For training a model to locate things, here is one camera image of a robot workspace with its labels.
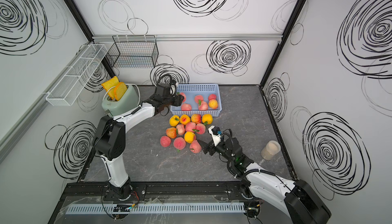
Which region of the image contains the yellow peach with leaf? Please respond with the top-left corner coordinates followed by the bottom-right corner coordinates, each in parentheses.
top-left (169, 115), bottom-right (180, 127)

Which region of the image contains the dark pink peach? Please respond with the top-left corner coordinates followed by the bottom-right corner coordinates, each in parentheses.
top-left (160, 136), bottom-right (172, 147)

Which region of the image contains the orange yellow peach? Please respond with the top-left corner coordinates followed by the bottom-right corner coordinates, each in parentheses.
top-left (208, 99), bottom-right (219, 110)

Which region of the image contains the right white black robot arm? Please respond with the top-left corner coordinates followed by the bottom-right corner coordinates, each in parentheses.
top-left (199, 136), bottom-right (332, 224)

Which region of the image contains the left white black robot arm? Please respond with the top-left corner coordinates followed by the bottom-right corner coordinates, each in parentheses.
top-left (93, 74), bottom-right (184, 201)

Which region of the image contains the red yellow peach by basket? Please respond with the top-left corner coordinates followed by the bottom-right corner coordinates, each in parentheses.
top-left (190, 114), bottom-right (202, 124)

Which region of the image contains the light blue plastic basket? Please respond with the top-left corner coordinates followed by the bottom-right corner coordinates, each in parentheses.
top-left (169, 84), bottom-right (223, 117)

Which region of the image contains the pink peach with leaf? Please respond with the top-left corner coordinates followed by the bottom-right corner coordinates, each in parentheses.
top-left (193, 124), bottom-right (206, 135)

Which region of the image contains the pale pink peach middle left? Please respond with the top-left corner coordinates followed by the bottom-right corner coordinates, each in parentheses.
top-left (176, 124), bottom-right (186, 136)

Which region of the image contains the mint green toaster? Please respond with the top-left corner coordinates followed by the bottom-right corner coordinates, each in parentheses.
top-left (102, 84), bottom-right (140, 117)

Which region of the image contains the orange peach left of pile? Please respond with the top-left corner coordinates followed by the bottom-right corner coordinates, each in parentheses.
top-left (166, 127), bottom-right (177, 139)

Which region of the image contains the front yellow toast slice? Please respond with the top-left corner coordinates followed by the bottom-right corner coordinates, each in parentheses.
top-left (114, 82), bottom-right (128, 101)

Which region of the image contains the yellow toast slice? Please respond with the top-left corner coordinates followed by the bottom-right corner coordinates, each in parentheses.
top-left (114, 82), bottom-right (128, 101)
top-left (101, 76), bottom-right (119, 100)

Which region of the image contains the rear yellow toast slice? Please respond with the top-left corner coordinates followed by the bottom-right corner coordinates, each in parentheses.
top-left (101, 76), bottom-right (119, 100)

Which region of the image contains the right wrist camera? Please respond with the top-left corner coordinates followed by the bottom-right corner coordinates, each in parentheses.
top-left (208, 126), bottom-right (222, 146)

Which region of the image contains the black wire wall basket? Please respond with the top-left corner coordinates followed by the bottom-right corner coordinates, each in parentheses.
top-left (107, 35), bottom-right (159, 68)

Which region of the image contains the white wire wall shelf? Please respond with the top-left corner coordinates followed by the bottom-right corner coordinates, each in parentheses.
top-left (46, 44), bottom-right (107, 106)

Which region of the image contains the white slotted cable duct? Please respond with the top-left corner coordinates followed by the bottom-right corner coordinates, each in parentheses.
top-left (65, 203), bottom-right (246, 215)

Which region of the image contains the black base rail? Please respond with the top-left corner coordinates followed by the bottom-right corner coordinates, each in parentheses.
top-left (60, 181), bottom-right (244, 201)

